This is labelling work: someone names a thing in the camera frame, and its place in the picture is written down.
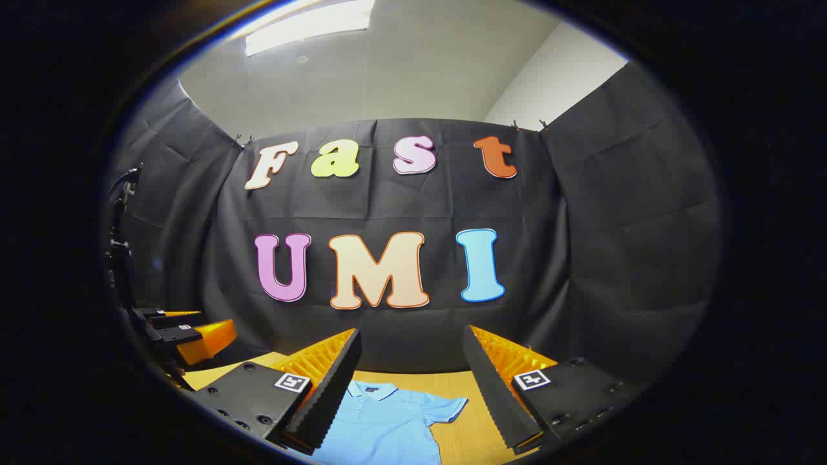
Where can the ceiling light panel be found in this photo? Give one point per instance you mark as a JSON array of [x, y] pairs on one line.
[[303, 26]]

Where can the light blue polo T-shirt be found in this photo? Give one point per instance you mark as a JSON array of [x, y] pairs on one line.
[[387, 426]]

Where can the black backdrop cloth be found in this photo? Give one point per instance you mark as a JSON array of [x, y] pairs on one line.
[[387, 206]]

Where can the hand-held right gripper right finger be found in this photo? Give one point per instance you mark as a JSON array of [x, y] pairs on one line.
[[494, 394]]

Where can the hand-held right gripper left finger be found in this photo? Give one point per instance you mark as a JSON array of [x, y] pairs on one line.
[[329, 394]]

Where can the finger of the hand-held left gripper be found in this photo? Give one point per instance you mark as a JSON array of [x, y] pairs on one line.
[[207, 342], [168, 316]]

